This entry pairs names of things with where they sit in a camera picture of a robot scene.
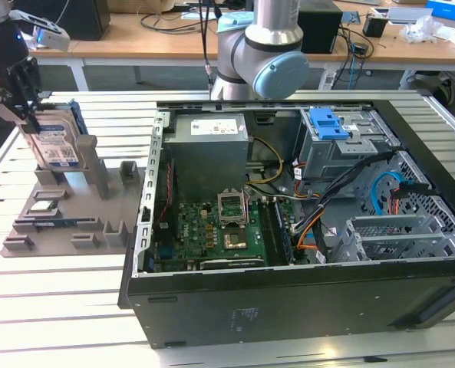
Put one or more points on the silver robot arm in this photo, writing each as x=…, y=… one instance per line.
x=250, y=50

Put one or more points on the flat grey box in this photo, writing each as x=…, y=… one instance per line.
x=407, y=15

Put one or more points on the hard disk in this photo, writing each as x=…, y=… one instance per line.
x=54, y=149

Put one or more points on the black RAM slot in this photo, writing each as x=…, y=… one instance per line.
x=265, y=234
x=273, y=234

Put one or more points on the silver power supply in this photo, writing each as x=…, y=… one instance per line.
x=204, y=165

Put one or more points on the white power strip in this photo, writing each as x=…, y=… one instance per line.
x=328, y=80

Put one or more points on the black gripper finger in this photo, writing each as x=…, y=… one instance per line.
x=27, y=88

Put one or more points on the black PC case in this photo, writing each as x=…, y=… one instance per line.
x=288, y=306

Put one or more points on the blue carton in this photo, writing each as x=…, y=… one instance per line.
x=449, y=7

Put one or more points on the blue drive latch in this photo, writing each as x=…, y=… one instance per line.
x=328, y=124

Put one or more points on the green motherboard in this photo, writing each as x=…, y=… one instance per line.
x=196, y=230

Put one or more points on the silver disk bay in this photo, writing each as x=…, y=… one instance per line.
x=384, y=224

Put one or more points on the large black computer tower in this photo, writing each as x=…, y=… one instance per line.
x=89, y=19

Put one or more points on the silver drive cage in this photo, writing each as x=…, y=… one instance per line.
x=327, y=161

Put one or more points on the clear plastic bag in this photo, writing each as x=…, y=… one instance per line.
x=423, y=30

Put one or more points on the blue board connector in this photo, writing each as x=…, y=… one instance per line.
x=165, y=252

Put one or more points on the small black box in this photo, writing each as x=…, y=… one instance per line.
x=323, y=34

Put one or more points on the silver CPU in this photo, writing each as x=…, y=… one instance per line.
x=43, y=207

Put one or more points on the wooden desk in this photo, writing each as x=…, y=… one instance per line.
x=50, y=53
x=154, y=42

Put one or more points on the brown cardboard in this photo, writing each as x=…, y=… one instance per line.
x=135, y=5

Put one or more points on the CPU socket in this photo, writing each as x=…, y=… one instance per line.
x=235, y=239

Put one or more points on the grey parts rack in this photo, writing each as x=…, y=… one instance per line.
x=77, y=191

